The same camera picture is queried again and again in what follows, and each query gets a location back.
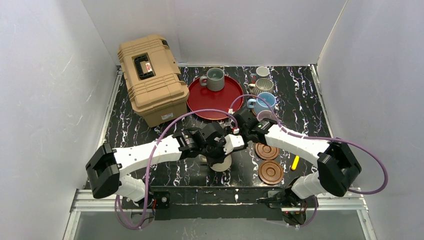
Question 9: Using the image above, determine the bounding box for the lilac textured mug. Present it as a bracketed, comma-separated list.
[256, 110, 278, 122]

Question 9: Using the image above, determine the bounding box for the light blue textured mug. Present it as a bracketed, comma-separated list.
[246, 92, 277, 115]

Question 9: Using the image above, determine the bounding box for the cream yellow mug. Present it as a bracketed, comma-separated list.
[209, 155, 232, 172]

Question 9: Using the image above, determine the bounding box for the brown wooden coaster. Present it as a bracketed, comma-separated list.
[254, 143, 280, 160]

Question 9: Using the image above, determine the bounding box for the grey ribbed mug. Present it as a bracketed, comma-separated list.
[247, 78, 275, 96]

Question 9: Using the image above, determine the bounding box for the grey printed mug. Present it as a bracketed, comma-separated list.
[250, 66, 270, 84]

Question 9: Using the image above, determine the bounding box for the sage green mug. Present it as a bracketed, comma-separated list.
[199, 67, 225, 92]

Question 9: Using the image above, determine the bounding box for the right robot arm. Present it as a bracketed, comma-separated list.
[232, 108, 362, 199]

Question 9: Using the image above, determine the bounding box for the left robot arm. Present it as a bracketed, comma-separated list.
[85, 122, 244, 202]

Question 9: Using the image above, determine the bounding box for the red round tray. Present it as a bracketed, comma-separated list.
[187, 76, 244, 112]

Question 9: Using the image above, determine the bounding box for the yellow marker pen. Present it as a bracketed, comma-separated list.
[290, 155, 300, 171]

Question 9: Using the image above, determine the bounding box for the tan plastic tool case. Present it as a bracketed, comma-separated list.
[117, 34, 189, 128]

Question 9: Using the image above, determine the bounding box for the front aluminium frame rail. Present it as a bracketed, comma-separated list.
[71, 186, 368, 212]

